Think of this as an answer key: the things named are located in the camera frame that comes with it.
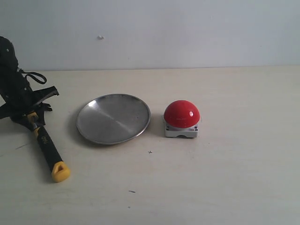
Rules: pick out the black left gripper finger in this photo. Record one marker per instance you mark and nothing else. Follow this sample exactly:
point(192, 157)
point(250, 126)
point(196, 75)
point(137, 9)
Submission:
point(20, 115)
point(40, 95)

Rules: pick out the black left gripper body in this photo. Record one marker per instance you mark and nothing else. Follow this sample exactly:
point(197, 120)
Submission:
point(15, 88)

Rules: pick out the black yellow claw hammer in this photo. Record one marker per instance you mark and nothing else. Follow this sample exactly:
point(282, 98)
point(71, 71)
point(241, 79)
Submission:
point(58, 168)

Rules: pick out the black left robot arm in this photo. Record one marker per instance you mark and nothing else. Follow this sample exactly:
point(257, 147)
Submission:
point(9, 60)

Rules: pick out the red dome push button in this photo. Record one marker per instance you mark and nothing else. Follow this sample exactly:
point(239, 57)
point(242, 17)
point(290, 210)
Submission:
point(181, 118)

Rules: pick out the round steel plate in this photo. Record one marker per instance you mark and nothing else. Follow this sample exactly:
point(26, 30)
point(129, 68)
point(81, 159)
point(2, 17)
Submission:
point(113, 119)

